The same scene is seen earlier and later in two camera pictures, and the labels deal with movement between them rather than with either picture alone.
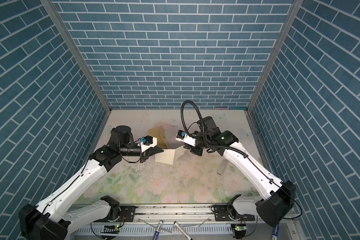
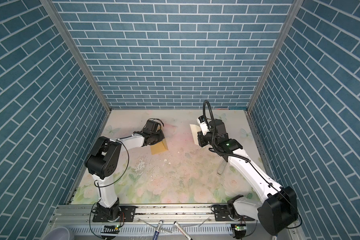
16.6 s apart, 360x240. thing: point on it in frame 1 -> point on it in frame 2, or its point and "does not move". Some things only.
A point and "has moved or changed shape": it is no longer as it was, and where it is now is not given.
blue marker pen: x=157 y=230 does not move
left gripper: x=155 y=150 -> x=161 y=135
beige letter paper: x=169 y=156 has moved or changed shape
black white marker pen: x=178 y=225 does not move
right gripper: x=197 y=151 -> x=202 y=141
